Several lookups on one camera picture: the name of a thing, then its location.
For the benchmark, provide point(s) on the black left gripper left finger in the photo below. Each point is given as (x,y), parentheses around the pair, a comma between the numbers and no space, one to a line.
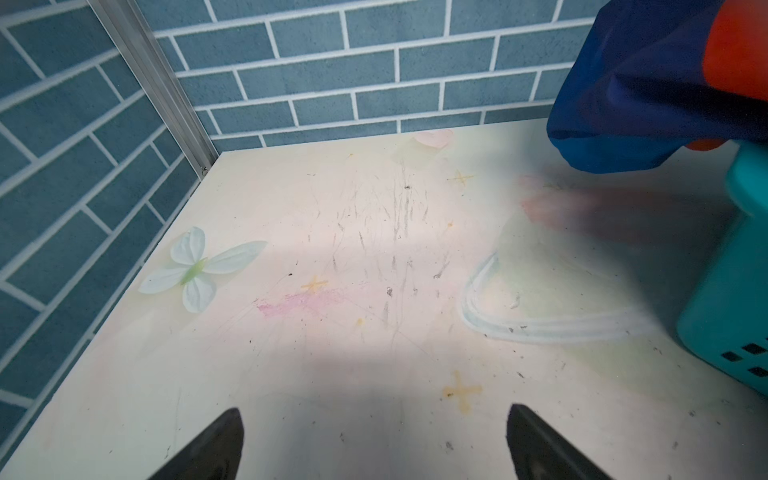
(215,453)

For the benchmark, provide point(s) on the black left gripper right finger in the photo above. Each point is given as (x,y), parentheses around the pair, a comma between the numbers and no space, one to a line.
(539,452)

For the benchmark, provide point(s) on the navy blue shorts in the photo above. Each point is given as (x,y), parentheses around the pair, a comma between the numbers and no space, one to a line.
(636,94)

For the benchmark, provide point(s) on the red shorts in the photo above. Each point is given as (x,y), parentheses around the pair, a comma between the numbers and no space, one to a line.
(734,69)

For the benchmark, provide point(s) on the teal plastic laundry basket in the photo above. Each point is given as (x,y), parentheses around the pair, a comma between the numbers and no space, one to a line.
(725,321)

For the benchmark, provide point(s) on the aluminium left corner post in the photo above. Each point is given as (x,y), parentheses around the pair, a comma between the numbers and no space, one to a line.
(130,32)

